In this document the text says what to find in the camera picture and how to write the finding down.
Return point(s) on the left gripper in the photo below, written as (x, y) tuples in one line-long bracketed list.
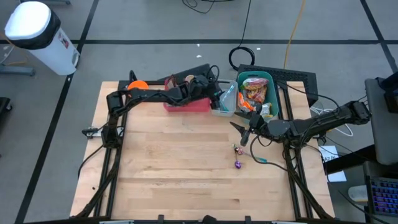
[(215, 93)]

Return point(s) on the black wedge panel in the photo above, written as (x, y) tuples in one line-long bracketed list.
[(189, 71)]

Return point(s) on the white paper sheet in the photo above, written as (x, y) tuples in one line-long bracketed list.
[(337, 177)]

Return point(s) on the small grey plastic bin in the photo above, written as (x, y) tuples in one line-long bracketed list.
[(232, 102)]

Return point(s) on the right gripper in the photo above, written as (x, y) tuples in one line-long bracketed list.
[(257, 124)]

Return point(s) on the white trash can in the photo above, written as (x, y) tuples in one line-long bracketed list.
[(31, 21)]

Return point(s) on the black desk beam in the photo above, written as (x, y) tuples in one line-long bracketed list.
[(348, 160)]

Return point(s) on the black table edge clamp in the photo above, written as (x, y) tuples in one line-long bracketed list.
[(247, 217), (160, 217)]

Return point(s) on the black desk device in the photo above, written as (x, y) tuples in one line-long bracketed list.
[(391, 96)]

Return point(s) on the small rainbow spoon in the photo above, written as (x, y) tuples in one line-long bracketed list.
[(238, 165)]

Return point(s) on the black aluminium frame rail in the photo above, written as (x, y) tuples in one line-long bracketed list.
[(293, 186), (115, 174)]

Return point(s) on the teal plastic bin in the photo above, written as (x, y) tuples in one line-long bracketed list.
[(273, 93)]

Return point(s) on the small colourful snack bag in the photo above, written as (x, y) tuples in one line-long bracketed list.
[(258, 95)]

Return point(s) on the pink plastic tray bin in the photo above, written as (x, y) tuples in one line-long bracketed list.
[(186, 107)]

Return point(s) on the grey side table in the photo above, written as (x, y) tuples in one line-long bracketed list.
[(382, 130)]

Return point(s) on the white computer mouse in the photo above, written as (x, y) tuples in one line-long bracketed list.
[(357, 193)]

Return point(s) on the orange plastic bowl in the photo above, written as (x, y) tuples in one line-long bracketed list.
[(138, 84)]

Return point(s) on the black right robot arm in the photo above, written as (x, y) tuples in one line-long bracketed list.
[(311, 124)]

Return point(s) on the backlit keyboard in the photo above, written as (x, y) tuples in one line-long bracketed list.
[(384, 196)]

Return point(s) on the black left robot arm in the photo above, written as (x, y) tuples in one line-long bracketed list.
[(140, 96)]

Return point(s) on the black floor object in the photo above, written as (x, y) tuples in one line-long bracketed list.
[(4, 105)]

